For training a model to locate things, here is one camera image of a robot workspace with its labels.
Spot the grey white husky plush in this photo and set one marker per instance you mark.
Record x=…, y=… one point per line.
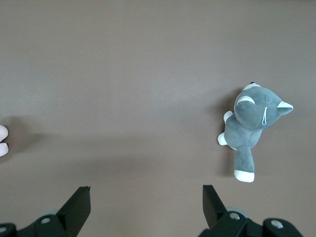
x=247, y=123

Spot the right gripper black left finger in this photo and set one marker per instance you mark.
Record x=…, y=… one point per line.
x=74, y=212

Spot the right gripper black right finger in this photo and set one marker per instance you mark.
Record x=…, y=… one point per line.
x=217, y=217

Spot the light pink plush puppy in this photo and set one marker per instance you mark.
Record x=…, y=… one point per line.
x=2, y=138

